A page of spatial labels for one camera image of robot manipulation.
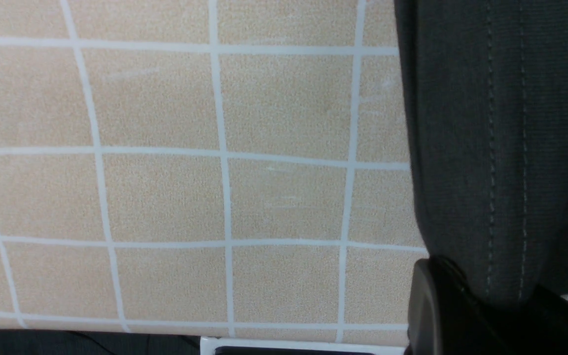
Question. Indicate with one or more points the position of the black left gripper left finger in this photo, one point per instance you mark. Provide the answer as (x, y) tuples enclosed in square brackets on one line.
[(443, 318)]

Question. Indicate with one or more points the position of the dark gray long-sleeve shirt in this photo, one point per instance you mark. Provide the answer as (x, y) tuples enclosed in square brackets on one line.
[(486, 98)]

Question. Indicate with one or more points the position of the beige checkered tablecloth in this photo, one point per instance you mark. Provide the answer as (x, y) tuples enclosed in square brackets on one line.
[(210, 167)]

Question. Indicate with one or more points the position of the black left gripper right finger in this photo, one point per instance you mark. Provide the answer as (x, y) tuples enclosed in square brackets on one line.
[(538, 327)]

